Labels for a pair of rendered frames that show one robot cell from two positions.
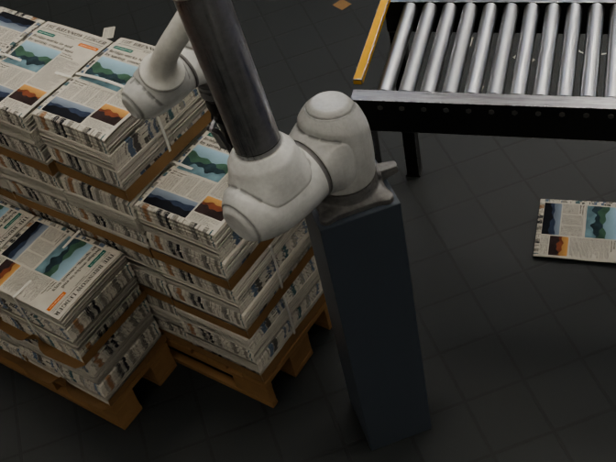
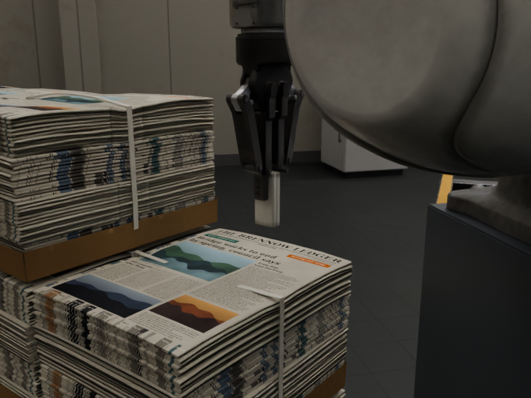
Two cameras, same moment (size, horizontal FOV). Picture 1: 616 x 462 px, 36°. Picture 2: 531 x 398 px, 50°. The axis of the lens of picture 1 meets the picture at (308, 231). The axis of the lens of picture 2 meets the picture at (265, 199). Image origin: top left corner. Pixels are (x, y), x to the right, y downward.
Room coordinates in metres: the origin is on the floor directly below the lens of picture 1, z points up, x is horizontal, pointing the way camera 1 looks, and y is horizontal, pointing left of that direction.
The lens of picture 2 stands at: (1.19, 0.21, 1.14)
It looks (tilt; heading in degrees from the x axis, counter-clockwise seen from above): 14 degrees down; 354
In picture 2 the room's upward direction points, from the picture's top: straight up
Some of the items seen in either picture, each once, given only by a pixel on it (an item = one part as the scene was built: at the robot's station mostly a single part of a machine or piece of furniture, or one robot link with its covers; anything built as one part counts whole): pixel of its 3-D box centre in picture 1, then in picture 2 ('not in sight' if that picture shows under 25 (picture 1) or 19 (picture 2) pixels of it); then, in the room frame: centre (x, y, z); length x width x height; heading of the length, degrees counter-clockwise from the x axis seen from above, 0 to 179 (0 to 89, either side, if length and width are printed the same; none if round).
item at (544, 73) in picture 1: (546, 52); not in sight; (2.21, -0.82, 0.77); 0.47 x 0.05 x 0.05; 155
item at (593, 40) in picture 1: (592, 53); not in sight; (2.15, -0.94, 0.77); 0.47 x 0.05 x 0.05; 155
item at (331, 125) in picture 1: (333, 140); not in sight; (1.61, -0.10, 1.17); 0.18 x 0.16 x 0.22; 126
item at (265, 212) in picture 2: not in sight; (265, 199); (1.89, 0.14, 0.96); 0.03 x 0.01 x 0.07; 47
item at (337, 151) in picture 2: not in sight; (365, 101); (6.59, -1.29, 0.68); 0.69 x 0.63 x 1.36; 98
